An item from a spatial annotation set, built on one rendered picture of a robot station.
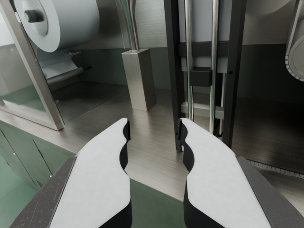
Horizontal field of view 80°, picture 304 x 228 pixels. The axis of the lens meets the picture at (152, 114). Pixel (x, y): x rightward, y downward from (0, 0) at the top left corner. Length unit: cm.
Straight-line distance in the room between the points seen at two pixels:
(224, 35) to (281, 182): 38
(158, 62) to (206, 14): 63
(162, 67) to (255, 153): 66
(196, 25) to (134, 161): 42
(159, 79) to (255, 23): 53
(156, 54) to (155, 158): 63
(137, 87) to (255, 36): 52
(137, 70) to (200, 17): 41
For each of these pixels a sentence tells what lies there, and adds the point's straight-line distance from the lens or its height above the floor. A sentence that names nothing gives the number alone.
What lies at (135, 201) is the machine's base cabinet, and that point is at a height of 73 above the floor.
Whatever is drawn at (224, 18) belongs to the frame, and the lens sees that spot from 46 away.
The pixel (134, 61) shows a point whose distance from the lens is 80.
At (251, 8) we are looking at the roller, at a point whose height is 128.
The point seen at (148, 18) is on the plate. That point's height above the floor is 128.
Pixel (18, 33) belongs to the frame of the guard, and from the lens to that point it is 83.
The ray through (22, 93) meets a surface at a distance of 106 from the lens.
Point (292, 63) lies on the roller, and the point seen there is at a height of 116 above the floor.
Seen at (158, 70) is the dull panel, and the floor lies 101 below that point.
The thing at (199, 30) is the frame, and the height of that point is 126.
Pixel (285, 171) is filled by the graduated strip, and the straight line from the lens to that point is 61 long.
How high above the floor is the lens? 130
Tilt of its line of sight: 29 degrees down
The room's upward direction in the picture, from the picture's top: 8 degrees counter-clockwise
